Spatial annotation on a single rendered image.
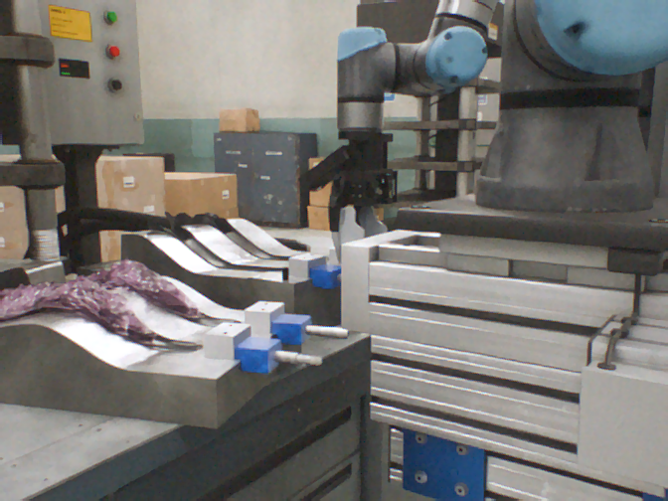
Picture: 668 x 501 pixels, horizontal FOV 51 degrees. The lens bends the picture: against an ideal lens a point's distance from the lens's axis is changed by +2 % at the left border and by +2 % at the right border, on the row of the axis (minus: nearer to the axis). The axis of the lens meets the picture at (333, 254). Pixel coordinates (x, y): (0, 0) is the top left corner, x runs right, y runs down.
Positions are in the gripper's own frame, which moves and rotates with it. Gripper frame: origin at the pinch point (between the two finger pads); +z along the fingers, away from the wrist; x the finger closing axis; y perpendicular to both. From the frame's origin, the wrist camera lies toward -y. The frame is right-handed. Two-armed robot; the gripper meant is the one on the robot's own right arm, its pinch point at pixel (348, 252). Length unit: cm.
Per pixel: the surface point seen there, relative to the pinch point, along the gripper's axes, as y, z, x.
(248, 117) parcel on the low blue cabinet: -493, -37, 539
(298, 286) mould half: 2.2, 2.4, -16.7
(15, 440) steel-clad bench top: -1, 11, -58
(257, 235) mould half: -24.4, -0.3, 5.5
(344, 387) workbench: 4.3, 20.2, -7.4
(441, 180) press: -208, 22, 476
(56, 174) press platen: -70, -11, -6
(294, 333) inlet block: 10.7, 5.1, -28.7
